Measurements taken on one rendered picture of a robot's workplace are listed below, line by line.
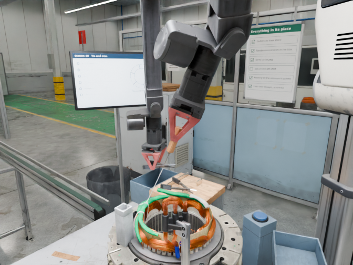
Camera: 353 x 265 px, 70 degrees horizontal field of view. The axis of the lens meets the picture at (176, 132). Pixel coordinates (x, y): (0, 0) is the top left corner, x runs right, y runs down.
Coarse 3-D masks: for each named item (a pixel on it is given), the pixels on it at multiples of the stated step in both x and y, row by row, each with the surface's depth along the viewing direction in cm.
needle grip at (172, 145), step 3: (177, 126) 55; (177, 129) 54; (180, 129) 54; (177, 132) 54; (171, 141) 55; (171, 144) 55; (174, 144) 55; (168, 147) 56; (171, 147) 55; (174, 147) 56; (168, 150) 56; (171, 150) 56
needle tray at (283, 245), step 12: (276, 240) 67; (288, 240) 66; (300, 240) 65; (312, 240) 64; (276, 252) 65; (288, 252) 65; (300, 252) 65; (312, 252) 65; (276, 264) 56; (288, 264) 61; (300, 264) 61; (312, 264) 61; (324, 264) 56
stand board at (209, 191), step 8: (176, 176) 100; (192, 176) 100; (176, 184) 93; (184, 184) 93; (192, 184) 93; (200, 184) 93; (208, 184) 93; (216, 184) 93; (152, 192) 88; (160, 192) 87; (200, 192) 87; (208, 192) 87; (216, 192) 87; (208, 200) 82
